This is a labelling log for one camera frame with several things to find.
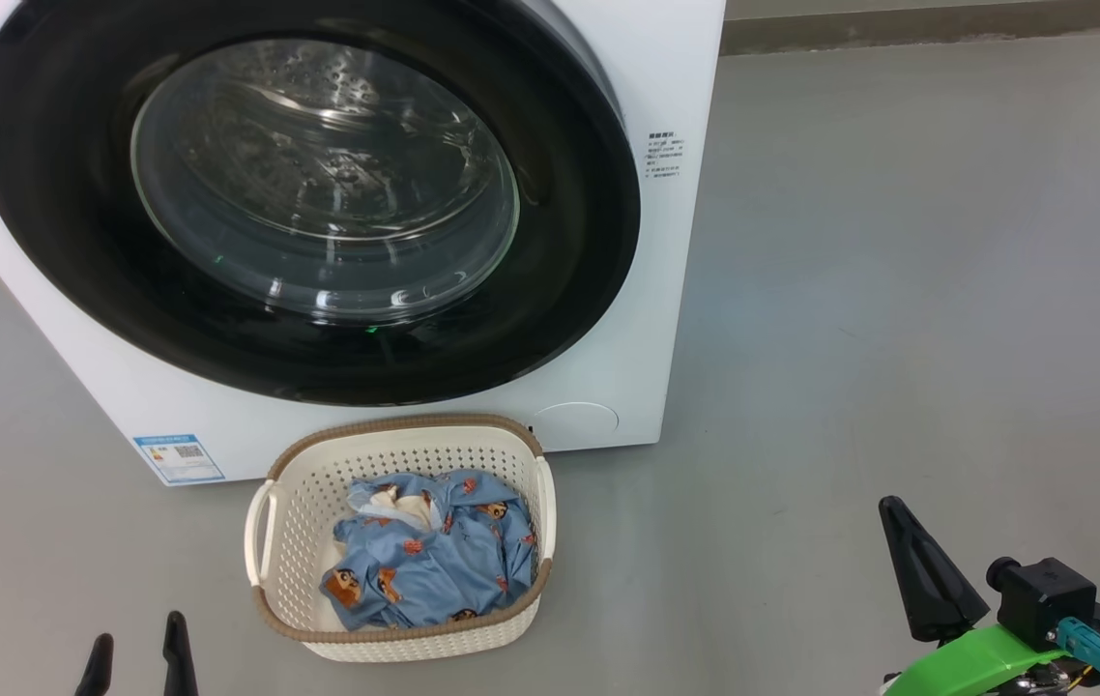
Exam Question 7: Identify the blue cartoon print clothes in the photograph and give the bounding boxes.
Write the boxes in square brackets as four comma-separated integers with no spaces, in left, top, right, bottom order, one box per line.
[320,469,539,631]

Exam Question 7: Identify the teal right camera connector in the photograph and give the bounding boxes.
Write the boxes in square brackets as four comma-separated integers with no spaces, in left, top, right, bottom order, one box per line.
[1056,619,1100,682]

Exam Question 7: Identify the blue energy label sticker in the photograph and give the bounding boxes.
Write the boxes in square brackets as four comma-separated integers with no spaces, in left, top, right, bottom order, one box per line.
[132,434,225,486]

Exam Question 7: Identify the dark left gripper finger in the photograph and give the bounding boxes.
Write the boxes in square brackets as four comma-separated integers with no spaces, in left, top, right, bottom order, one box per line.
[161,611,199,696]
[74,633,114,696]

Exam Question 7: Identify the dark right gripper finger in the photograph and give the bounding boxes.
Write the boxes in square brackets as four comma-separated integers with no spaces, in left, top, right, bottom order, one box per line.
[879,496,991,644]

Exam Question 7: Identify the cream perforated laundry basket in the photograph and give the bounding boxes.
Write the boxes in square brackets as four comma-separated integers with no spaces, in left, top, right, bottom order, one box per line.
[244,414,558,664]

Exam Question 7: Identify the black round glass washer door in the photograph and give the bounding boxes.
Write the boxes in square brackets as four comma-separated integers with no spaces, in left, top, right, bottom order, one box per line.
[0,0,642,407]

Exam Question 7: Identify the white front-load washing machine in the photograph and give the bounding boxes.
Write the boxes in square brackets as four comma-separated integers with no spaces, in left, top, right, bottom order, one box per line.
[0,0,727,487]

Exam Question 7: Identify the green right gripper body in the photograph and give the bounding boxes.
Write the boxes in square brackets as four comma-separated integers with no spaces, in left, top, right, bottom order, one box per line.
[883,623,1073,696]

